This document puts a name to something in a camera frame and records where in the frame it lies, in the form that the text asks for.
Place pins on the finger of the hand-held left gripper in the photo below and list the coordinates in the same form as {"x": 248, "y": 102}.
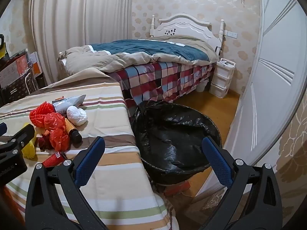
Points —
{"x": 2, "y": 127}
{"x": 24, "y": 136}

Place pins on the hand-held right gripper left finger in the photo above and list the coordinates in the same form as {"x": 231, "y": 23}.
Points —
{"x": 90, "y": 163}

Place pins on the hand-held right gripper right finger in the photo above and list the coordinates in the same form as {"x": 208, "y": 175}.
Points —
{"x": 217, "y": 159}

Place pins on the yellow foam net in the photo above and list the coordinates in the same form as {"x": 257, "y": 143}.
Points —
{"x": 28, "y": 148}

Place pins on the red foam net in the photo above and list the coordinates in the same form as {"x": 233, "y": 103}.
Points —
{"x": 39, "y": 113}

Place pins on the white bag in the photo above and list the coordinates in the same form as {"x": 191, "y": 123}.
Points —
{"x": 76, "y": 115}

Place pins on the trash bin with black liner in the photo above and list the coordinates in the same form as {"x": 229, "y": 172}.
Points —
{"x": 172, "y": 134}

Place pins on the dark red wrapper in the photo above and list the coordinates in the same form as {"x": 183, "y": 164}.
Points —
{"x": 43, "y": 143}

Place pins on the red tube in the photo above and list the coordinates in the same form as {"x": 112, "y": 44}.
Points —
{"x": 54, "y": 159}

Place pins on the brown bottle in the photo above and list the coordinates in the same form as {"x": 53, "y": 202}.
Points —
{"x": 72, "y": 129}

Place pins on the brown patterned suitcase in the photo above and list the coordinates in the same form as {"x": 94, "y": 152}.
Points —
{"x": 16, "y": 88}

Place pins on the striped tablecloth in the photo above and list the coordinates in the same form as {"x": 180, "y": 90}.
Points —
{"x": 108, "y": 115}

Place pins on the grey mailer bag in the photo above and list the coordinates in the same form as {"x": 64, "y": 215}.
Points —
{"x": 68, "y": 100}

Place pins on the white and orange cardboard box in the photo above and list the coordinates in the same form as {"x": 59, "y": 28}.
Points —
{"x": 12, "y": 69}

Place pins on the small white bin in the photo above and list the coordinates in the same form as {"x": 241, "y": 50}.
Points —
{"x": 201, "y": 85}

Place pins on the yellow tag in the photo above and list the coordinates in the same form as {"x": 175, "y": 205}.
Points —
{"x": 2, "y": 50}

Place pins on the cart with boxes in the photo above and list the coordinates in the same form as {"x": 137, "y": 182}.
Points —
{"x": 25, "y": 51}

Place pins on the white drawer unit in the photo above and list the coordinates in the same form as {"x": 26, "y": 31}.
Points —
{"x": 221, "y": 79}

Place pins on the white panelled door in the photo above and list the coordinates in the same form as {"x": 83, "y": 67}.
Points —
{"x": 263, "y": 76}

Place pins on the cream curtain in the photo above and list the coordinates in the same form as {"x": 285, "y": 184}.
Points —
{"x": 72, "y": 28}

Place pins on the bed with plaid sheet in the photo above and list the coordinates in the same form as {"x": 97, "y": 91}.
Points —
{"x": 144, "y": 50}

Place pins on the bed with grey-blue duvet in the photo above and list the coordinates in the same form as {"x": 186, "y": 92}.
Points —
{"x": 187, "y": 27}

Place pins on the wall switch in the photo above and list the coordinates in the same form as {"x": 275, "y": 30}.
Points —
{"x": 230, "y": 34}

